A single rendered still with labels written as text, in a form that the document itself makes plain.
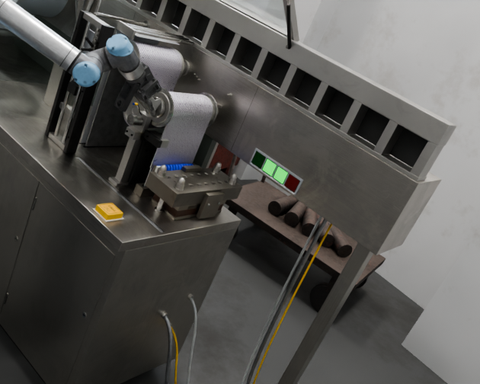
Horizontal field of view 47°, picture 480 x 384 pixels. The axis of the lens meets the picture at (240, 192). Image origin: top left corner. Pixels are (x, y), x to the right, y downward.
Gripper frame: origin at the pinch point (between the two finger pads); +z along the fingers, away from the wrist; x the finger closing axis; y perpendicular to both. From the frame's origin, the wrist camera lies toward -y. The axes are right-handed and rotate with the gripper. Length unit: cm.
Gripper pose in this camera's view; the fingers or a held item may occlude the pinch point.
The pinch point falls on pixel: (149, 112)
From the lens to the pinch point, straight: 212.1
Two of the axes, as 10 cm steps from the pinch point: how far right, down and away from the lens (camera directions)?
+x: -7.0, -5.3, 4.8
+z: 2.1, 4.9, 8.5
